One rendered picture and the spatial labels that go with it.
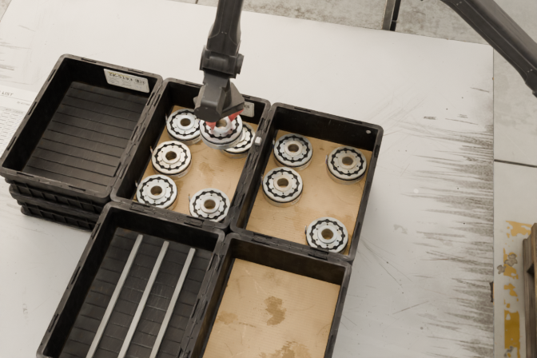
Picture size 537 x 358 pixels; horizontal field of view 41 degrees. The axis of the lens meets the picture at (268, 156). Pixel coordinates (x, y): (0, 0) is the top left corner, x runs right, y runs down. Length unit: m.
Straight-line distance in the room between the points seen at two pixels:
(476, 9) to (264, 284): 0.80
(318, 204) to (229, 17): 0.63
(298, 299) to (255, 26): 1.01
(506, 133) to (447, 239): 1.22
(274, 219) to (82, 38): 0.96
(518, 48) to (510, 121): 1.80
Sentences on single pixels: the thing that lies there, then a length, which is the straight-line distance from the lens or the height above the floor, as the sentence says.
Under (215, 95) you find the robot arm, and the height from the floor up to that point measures 1.25.
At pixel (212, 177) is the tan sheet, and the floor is 0.83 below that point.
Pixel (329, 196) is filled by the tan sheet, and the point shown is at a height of 0.83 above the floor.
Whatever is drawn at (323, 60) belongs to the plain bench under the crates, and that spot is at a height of 0.70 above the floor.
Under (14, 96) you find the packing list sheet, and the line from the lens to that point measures 2.29.
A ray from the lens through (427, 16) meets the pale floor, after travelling 3.49.
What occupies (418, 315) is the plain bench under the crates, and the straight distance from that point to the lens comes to 1.87.
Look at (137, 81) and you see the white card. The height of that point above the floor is 0.90.
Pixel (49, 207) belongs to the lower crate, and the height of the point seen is 0.80.
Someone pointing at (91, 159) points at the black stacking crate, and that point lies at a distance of 1.93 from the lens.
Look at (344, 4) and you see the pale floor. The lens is 3.47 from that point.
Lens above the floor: 2.40
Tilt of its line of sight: 56 degrees down
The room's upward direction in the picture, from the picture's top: 2 degrees clockwise
